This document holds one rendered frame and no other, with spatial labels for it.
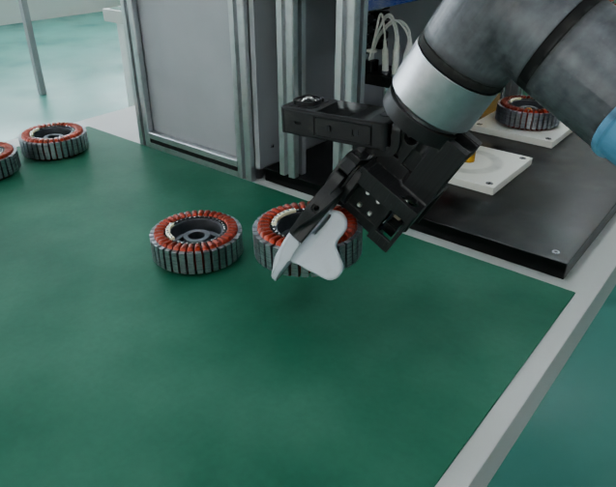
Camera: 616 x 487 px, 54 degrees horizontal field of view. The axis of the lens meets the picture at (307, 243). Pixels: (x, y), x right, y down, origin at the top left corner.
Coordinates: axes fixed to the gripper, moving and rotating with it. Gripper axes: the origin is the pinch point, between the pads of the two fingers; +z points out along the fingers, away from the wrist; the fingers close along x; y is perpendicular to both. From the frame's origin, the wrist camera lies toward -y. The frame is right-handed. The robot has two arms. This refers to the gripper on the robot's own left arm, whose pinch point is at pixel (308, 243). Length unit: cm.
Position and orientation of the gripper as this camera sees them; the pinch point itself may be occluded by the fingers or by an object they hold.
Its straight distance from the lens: 62.4
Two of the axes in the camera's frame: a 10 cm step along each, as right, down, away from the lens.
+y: 7.3, 6.7, -1.7
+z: -4.2, 6.2, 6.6
